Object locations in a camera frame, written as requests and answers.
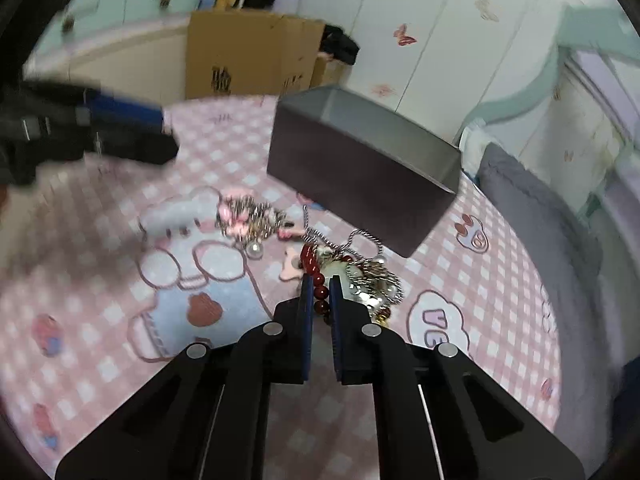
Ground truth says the white wardrobe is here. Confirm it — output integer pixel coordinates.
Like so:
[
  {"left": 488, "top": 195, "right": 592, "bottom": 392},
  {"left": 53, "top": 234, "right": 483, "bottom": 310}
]
[{"left": 345, "top": 0, "right": 568, "bottom": 147}]

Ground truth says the large cardboard box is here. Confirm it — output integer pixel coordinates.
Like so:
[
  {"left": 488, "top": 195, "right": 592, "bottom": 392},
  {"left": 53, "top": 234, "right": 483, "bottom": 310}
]
[{"left": 185, "top": 10, "right": 326, "bottom": 101}]

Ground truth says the white pillow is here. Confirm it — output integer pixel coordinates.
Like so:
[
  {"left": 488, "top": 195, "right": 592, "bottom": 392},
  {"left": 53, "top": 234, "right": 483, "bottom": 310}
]
[{"left": 457, "top": 119, "right": 489, "bottom": 177}]

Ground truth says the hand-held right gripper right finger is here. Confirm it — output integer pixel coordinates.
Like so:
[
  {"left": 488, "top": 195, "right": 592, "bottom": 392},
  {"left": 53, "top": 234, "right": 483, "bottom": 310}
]
[{"left": 328, "top": 276, "right": 586, "bottom": 480}]

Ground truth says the orange butterfly sticker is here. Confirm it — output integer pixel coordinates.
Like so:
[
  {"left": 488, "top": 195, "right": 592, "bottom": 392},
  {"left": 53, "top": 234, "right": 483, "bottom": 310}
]
[{"left": 392, "top": 23, "right": 418, "bottom": 47}]

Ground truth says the small cardboard box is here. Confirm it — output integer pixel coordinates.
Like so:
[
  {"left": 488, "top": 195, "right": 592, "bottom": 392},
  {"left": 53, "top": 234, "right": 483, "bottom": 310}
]
[{"left": 310, "top": 55, "right": 351, "bottom": 89}]

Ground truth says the tangle of gold and silver jewelry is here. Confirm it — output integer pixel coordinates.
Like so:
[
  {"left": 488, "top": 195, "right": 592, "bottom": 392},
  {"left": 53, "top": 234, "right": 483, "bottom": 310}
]
[{"left": 344, "top": 255, "right": 404, "bottom": 324}]

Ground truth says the pink bone-shaped hair clip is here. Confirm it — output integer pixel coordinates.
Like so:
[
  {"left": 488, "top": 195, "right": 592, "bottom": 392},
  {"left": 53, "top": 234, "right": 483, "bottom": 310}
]
[{"left": 278, "top": 247, "right": 304, "bottom": 282}]

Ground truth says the mint green bunk bed frame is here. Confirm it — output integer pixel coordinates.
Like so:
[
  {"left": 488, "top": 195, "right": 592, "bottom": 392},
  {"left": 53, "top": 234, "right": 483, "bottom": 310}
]
[{"left": 452, "top": 2, "right": 640, "bottom": 148}]

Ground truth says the grey rectangular box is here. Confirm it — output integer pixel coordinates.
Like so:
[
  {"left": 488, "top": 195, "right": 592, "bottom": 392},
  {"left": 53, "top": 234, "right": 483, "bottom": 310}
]
[{"left": 266, "top": 86, "right": 461, "bottom": 257}]

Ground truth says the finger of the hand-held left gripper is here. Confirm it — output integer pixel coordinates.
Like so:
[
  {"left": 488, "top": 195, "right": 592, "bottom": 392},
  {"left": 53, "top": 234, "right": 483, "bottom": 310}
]
[
  {"left": 84, "top": 126, "right": 181, "bottom": 165},
  {"left": 75, "top": 87, "right": 166, "bottom": 133}
]

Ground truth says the red bead bracelet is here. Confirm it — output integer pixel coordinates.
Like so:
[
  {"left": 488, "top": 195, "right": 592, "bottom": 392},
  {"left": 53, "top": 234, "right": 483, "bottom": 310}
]
[{"left": 299, "top": 244, "right": 334, "bottom": 322}]

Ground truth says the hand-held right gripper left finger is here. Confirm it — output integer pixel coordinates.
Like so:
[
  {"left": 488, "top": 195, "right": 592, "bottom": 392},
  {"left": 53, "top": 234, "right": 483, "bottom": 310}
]
[{"left": 55, "top": 276, "right": 314, "bottom": 480}]

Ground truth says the grey bed blanket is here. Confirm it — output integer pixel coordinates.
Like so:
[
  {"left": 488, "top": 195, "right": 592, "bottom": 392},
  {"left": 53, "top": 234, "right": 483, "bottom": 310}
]
[{"left": 474, "top": 142, "right": 629, "bottom": 386}]

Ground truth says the silver chain necklace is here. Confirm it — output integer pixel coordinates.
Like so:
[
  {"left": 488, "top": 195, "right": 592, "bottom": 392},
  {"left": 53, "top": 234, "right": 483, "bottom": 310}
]
[{"left": 301, "top": 205, "right": 386, "bottom": 264}]

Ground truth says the black bag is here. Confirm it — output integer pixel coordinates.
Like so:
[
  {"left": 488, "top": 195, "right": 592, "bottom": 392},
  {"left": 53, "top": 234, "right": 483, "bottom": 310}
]
[{"left": 319, "top": 25, "right": 361, "bottom": 66}]

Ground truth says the silver bracelet with pink charms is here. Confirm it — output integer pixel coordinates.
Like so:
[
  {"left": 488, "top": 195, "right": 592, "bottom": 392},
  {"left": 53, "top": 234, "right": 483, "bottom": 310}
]
[{"left": 216, "top": 196, "right": 289, "bottom": 241}]

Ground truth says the pink checked cartoon tablecloth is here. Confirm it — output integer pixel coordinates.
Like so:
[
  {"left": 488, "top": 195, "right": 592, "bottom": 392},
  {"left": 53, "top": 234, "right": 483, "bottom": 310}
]
[{"left": 0, "top": 92, "right": 564, "bottom": 479}]

